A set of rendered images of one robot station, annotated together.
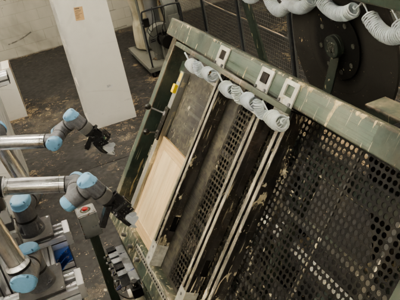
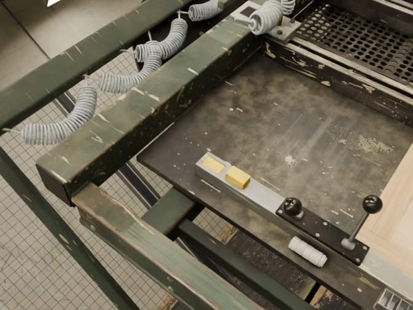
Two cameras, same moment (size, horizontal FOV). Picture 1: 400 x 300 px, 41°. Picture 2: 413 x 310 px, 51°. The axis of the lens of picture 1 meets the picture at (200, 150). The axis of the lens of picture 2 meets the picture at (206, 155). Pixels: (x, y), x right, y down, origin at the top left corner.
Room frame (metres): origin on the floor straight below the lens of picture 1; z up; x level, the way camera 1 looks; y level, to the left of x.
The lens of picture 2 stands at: (3.13, 1.00, 1.82)
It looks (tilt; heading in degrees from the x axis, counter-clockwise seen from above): 8 degrees down; 256
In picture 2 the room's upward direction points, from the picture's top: 40 degrees counter-clockwise
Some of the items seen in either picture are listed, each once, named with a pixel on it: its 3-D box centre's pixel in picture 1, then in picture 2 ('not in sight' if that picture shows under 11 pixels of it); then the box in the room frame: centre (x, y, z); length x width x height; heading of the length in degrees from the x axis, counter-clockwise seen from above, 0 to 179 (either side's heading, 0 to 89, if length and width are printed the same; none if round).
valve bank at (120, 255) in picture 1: (123, 274); not in sight; (2.49, 0.58, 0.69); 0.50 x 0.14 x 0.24; 18
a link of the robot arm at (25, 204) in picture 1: (22, 206); not in sight; (2.61, 1.03, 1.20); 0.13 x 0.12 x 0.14; 171
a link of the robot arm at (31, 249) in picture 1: (29, 257); not in sight; (2.12, 0.90, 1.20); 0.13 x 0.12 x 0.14; 2
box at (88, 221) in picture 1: (88, 221); not in sight; (2.88, 0.78, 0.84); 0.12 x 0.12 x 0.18; 18
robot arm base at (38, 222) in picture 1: (29, 223); not in sight; (2.61, 1.03, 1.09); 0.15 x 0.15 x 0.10
